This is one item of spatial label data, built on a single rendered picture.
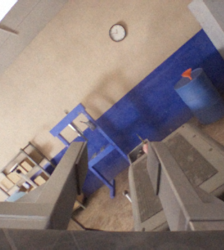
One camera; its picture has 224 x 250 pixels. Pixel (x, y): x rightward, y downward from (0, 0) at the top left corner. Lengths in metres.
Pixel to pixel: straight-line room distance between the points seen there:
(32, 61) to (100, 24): 1.56
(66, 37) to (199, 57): 2.69
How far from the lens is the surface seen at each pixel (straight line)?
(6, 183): 4.87
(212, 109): 3.52
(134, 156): 3.36
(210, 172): 0.73
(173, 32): 3.98
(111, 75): 3.75
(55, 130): 3.60
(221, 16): 3.78
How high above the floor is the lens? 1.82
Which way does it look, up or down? 12 degrees down
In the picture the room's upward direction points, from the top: 43 degrees counter-clockwise
